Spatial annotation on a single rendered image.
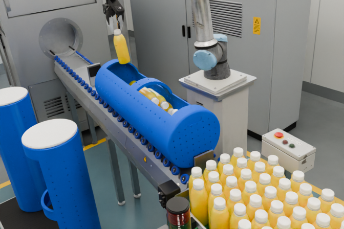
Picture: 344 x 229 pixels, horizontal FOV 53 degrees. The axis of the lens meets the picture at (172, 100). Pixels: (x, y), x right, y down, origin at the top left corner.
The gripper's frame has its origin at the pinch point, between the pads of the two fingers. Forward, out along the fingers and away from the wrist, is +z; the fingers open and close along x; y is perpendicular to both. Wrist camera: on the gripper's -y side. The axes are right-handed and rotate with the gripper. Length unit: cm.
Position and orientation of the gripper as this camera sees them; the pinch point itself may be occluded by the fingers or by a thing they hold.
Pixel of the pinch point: (116, 30)
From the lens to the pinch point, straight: 194.7
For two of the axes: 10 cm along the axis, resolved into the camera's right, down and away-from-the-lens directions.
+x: -8.4, 2.9, -4.5
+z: 0.6, 8.8, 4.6
